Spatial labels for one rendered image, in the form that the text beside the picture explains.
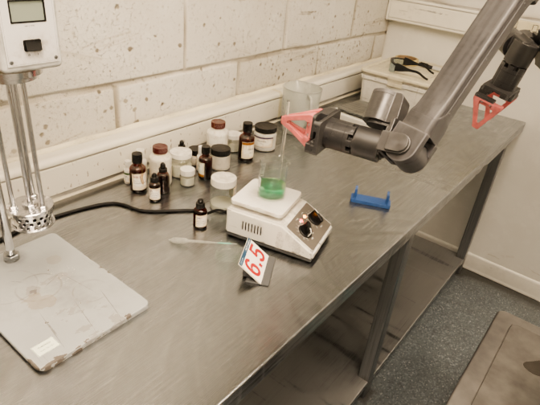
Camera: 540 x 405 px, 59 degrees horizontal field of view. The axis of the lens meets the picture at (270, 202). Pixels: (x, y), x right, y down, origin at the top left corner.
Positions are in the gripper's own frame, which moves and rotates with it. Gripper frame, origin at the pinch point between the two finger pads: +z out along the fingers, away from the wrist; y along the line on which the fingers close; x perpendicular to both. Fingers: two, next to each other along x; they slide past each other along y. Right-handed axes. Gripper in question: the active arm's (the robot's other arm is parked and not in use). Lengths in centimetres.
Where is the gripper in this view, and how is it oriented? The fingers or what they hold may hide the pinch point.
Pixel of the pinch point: (285, 120)
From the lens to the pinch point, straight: 95.3
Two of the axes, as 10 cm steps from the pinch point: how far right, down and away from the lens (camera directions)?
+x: -1.0, 8.6, 5.0
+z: -8.7, -3.2, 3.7
